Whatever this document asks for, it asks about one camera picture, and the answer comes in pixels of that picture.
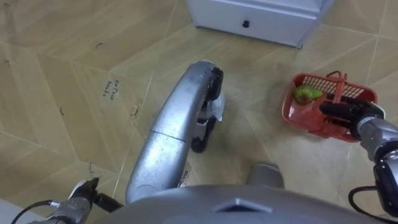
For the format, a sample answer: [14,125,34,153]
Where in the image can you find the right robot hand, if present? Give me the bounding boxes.
[319,96,386,141]

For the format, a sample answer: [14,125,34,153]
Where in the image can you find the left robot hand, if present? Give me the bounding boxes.
[68,177,124,213]

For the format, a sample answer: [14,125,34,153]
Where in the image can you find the red plastic basket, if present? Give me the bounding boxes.
[281,70,379,143]

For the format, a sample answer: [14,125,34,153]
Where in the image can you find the green pear soft toy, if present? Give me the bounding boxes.
[294,85,324,105]

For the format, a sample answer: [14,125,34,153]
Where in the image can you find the robot legs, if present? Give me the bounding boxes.
[125,60,285,205]

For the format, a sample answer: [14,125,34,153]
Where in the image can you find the white cabinet with drawer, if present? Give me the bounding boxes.
[185,0,337,50]

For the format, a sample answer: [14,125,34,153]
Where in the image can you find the robot body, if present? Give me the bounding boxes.
[93,184,391,224]

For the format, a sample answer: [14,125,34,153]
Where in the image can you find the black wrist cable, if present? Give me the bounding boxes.
[348,185,398,224]
[11,200,60,224]

